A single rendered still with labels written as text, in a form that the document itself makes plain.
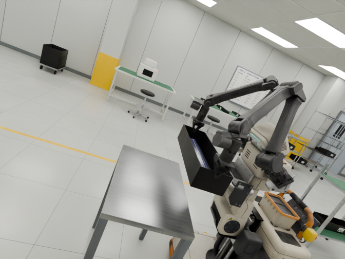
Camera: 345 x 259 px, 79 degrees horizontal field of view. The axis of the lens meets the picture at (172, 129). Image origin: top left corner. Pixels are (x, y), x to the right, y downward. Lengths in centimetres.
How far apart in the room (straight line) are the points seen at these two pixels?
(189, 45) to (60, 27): 356
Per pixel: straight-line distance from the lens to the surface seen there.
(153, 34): 657
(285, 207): 172
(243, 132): 92
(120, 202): 109
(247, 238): 146
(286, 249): 153
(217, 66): 691
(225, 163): 94
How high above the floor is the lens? 150
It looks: 17 degrees down
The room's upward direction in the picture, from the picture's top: 24 degrees clockwise
